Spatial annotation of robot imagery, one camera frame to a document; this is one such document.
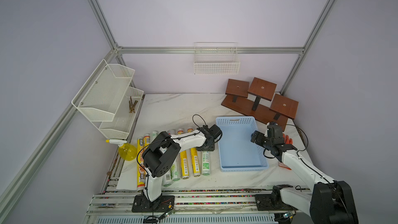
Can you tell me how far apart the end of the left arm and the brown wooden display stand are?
29 cm

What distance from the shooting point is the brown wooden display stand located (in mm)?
928

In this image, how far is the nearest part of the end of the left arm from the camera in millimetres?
686
